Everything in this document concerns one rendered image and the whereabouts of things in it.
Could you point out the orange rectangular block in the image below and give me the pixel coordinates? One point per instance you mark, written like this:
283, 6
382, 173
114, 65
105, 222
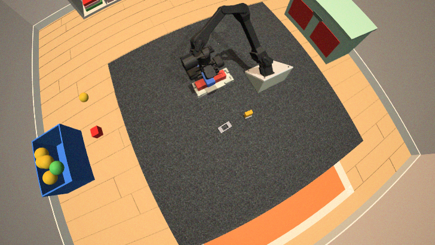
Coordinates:
248, 113

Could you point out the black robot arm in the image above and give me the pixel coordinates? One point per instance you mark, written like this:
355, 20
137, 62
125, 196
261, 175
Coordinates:
200, 54

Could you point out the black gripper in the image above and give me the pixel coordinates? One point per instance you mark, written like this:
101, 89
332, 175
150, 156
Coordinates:
196, 73

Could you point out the red long block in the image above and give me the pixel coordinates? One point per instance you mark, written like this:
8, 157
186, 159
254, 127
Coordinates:
220, 77

